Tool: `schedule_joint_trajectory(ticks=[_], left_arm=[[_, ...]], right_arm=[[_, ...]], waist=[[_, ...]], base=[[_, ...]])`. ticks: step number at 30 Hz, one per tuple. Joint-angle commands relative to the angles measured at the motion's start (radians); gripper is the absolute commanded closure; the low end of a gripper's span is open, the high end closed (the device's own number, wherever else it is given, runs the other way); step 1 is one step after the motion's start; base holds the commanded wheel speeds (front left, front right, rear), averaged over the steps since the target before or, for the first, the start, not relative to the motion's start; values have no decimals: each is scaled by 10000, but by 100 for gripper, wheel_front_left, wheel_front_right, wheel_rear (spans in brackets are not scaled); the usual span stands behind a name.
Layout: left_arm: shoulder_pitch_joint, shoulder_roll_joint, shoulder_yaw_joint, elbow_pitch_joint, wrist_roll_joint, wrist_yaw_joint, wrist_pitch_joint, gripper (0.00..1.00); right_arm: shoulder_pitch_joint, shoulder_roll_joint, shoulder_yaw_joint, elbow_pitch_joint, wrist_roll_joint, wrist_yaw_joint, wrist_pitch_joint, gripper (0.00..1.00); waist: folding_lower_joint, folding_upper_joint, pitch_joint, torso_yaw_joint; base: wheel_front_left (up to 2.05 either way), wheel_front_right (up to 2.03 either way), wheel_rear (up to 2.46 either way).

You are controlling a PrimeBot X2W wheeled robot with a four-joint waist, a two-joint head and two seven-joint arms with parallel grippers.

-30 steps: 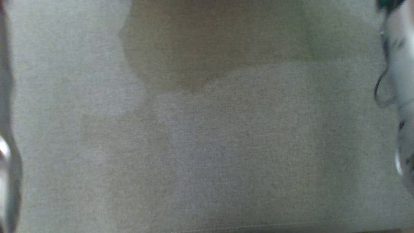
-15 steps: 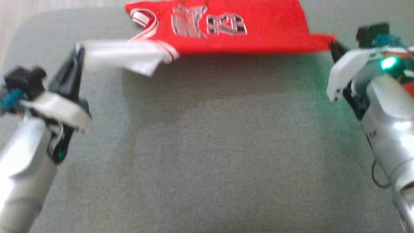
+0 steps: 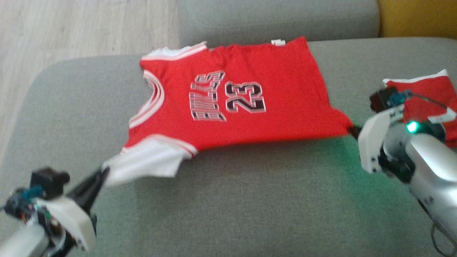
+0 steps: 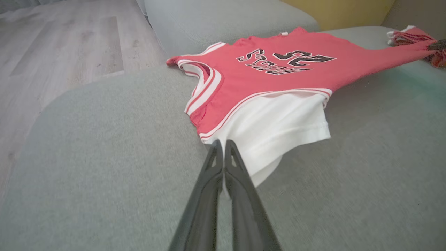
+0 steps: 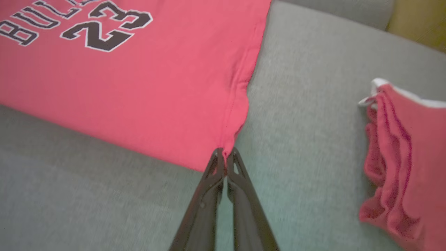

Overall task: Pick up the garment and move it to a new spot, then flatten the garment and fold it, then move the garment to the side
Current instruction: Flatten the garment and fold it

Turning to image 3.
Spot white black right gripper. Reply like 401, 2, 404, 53
349, 107, 406, 175

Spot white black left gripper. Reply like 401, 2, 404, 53
34, 167, 110, 252

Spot red shorts with white trim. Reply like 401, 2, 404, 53
382, 69, 457, 149

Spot red number 23 basketball jersey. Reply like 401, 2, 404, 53
102, 36, 355, 186

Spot yellow sofa backrest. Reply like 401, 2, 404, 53
377, 0, 457, 39

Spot large grey sofa seat cushion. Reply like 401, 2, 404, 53
0, 37, 457, 257

